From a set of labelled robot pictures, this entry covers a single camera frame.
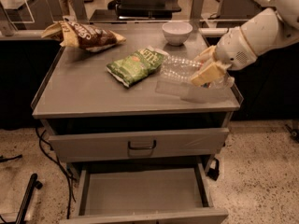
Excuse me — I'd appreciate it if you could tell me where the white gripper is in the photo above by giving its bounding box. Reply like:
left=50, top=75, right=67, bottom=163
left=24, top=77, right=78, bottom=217
left=191, top=27, right=257, bottom=86

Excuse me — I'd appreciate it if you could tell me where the clear plastic water bottle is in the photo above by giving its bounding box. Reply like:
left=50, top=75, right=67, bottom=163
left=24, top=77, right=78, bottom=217
left=160, top=56, right=235, bottom=89

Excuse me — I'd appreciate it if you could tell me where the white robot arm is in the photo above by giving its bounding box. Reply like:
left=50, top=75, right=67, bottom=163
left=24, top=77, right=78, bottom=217
left=190, top=0, right=299, bottom=86

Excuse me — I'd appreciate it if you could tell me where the grey drawer cabinet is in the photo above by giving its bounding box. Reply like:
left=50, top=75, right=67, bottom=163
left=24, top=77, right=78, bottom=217
left=30, top=21, right=244, bottom=224

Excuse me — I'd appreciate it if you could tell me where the closed top drawer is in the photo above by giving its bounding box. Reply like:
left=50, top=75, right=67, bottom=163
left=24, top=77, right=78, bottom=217
left=50, top=128, right=229, bottom=162

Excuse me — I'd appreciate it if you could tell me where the open middle drawer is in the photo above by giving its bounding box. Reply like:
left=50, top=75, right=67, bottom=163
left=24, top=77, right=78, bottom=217
left=59, top=157, right=228, bottom=224

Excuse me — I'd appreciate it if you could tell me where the white ceramic bowl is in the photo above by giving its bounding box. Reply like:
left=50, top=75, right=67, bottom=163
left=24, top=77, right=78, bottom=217
left=162, top=21, right=192, bottom=46

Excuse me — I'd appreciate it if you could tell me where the green chip bag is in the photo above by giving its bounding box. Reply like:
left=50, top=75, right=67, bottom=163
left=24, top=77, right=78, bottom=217
left=107, top=47, right=168, bottom=88

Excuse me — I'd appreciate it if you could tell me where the brown chip bag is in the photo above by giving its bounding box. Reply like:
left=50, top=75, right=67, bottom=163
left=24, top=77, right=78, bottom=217
left=41, top=21, right=126, bottom=52

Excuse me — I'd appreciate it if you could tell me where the black bar on floor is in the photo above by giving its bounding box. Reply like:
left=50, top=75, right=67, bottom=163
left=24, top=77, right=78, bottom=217
left=15, top=174, right=43, bottom=224

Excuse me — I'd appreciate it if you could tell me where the black drawer handle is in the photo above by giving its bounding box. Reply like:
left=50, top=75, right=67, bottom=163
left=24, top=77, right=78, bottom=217
left=127, top=140, right=157, bottom=150

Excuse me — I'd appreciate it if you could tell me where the black floor cable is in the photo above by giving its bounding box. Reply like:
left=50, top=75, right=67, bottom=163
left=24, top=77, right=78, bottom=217
left=35, top=128, right=77, bottom=220

